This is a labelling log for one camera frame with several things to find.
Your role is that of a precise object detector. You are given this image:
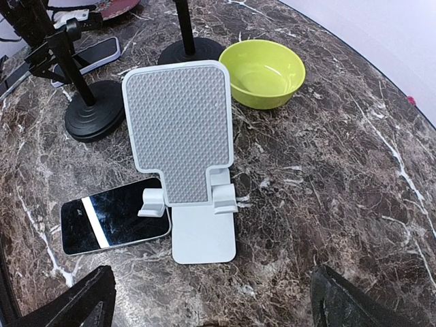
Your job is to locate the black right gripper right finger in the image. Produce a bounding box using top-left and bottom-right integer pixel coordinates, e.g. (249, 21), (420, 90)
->
(311, 264), (397, 326)

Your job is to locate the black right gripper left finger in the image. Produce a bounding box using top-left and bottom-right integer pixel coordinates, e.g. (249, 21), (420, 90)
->
(7, 266), (116, 326)

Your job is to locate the black phone grey edge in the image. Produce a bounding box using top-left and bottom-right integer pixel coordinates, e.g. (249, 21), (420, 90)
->
(60, 178), (172, 255)

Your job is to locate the front black pole stand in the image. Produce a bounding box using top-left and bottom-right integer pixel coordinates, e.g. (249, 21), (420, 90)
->
(25, 16), (125, 143)

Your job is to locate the black pole stand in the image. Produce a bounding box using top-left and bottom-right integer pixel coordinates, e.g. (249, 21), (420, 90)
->
(25, 16), (125, 143)
(157, 0), (224, 65)

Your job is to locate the white folding phone stand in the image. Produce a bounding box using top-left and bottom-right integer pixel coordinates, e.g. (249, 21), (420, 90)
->
(122, 60), (238, 264)

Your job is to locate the rear black pole stand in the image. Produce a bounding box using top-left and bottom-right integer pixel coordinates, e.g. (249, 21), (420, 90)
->
(157, 0), (224, 65)

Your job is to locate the green bowl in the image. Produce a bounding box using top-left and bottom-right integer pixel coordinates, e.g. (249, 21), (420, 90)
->
(219, 40), (306, 110)

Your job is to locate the red floral plate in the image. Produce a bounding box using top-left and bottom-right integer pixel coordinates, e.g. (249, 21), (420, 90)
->
(95, 0), (140, 21)

